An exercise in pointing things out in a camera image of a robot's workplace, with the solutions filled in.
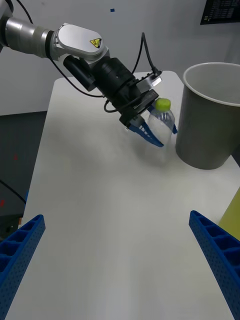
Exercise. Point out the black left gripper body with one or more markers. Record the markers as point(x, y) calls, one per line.
point(135, 102)

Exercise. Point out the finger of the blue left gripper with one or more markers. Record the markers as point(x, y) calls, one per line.
point(174, 128)
point(147, 133)

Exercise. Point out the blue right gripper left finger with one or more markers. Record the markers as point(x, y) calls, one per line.
point(17, 262)

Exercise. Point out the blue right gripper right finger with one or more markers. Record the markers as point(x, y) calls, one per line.
point(220, 257)

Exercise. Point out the clear bottle with green cap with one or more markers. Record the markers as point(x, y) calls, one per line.
point(163, 104)

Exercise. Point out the silver and black left arm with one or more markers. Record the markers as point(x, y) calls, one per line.
point(75, 40)

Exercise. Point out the yellow-green waste bin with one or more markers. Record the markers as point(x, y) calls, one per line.
point(233, 215)

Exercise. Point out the black wall screen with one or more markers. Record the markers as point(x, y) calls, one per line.
point(222, 11)

